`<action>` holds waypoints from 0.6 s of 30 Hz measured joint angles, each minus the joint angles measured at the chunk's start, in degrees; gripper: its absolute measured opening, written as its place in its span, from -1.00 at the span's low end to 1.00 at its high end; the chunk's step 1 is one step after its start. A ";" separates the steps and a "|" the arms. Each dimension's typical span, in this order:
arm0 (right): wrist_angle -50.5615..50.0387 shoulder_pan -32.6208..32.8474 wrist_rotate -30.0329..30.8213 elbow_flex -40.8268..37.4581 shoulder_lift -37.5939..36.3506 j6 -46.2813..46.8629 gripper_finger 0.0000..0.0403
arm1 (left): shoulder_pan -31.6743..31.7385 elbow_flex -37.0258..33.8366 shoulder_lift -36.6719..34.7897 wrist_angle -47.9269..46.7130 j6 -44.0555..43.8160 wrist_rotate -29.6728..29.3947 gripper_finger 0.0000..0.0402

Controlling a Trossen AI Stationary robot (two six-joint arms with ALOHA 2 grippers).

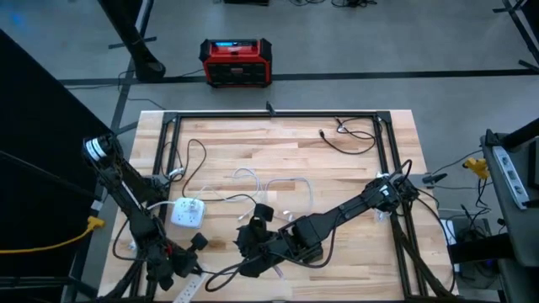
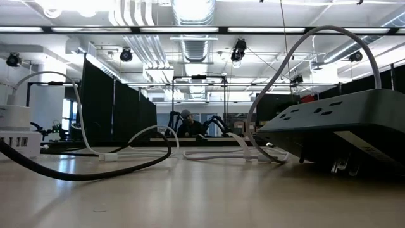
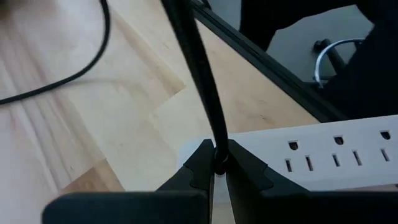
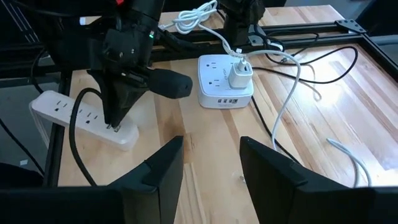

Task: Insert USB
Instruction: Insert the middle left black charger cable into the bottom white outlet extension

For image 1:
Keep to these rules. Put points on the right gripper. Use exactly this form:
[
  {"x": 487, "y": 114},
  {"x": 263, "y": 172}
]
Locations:
[{"x": 278, "y": 244}]

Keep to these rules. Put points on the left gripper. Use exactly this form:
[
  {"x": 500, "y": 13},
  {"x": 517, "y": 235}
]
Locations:
[{"x": 177, "y": 262}]

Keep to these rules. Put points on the white power strip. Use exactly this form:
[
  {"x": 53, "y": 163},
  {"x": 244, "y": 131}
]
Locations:
[{"x": 190, "y": 289}]

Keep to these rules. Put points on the white USB charging hub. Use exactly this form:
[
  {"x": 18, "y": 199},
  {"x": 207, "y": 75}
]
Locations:
[{"x": 185, "y": 216}]

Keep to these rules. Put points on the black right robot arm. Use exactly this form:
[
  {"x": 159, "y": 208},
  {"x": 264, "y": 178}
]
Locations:
[{"x": 337, "y": 214}]

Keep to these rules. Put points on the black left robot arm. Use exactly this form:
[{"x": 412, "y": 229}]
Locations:
[{"x": 126, "y": 193}]

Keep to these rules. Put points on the red and black jobsite radio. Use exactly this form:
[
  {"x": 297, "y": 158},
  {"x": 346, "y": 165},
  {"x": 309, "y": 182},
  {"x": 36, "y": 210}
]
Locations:
[{"x": 236, "y": 63}]

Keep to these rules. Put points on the black stand pole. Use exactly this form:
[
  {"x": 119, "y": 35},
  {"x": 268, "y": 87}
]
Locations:
[{"x": 147, "y": 69}]

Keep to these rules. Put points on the black clamp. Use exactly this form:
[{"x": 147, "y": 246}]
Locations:
[{"x": 433, "y": 177}]

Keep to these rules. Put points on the black curtain partition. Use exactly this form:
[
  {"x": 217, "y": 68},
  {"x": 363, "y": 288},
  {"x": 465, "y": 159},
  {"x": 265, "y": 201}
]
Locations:
[{"x": 33, "y": 105}]

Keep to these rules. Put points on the yellow plug connector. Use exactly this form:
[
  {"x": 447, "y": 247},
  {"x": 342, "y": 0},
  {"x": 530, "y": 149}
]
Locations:
[{"x": 478, "y": 166}]

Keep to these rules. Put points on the grey power strip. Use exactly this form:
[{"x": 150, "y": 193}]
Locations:
[{"x": 509, "y": 174}]

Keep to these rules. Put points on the grey cart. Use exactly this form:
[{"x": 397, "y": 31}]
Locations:
[{"x": 522, "y": 235}]

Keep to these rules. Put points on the black floor stand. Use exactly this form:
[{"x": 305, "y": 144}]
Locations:
[{"x": 520, "y": 25}]

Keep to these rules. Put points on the black aluminium table frame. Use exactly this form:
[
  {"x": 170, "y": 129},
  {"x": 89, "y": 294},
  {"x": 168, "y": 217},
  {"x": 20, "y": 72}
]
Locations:
[{"x": 273, "y": 114}]

